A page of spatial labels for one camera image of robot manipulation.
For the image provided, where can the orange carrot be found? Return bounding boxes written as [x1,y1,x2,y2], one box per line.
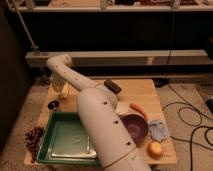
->
[130,103,148,121]

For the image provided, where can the bunch of red grapes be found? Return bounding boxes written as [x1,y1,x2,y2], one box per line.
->
[25,126,44,163]

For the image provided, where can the purple bowl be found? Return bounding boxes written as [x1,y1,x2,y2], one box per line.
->
[121,114,149,142]

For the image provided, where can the black floor cables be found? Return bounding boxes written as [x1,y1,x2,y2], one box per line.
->
[161,83,213,171]

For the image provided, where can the blue cloth right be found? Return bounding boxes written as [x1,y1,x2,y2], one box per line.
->
[148,120,170,142]

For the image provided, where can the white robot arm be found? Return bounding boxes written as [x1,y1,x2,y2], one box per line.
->
[46,54,151,171]

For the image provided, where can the black rectangular block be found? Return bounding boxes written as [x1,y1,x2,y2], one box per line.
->
[104,79,121,94]

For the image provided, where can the yellow lemon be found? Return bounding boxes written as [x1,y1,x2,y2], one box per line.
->
[147,141,163,159]

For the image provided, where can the green plastic tray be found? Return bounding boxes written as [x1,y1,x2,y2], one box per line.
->
[36,112,100,166]

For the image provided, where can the small dark metal cup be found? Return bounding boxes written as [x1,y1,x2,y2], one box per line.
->
[48,101,59,110]

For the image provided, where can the yellow banana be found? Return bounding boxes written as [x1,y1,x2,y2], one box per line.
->
[59,83,69,99]

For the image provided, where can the wooden table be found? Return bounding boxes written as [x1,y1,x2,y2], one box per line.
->
[37,79,177,165]

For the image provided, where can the white metal shelf rack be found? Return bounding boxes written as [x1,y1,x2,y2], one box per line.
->
[5,0,213,84]

